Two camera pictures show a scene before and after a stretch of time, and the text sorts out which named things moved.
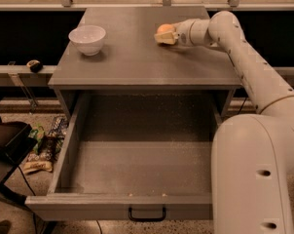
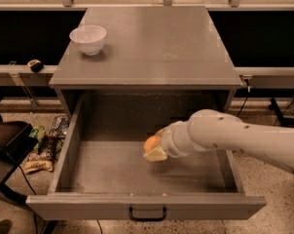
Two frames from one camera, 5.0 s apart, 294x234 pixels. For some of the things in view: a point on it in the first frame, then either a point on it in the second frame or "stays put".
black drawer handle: [129, 211] stays put
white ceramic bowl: [88, 38] stays put
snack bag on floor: [38, 161] stays put
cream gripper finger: [166, 37] -> [156, 154]
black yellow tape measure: [35, 65] stays put
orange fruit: [165, 27] -> [152, 141]
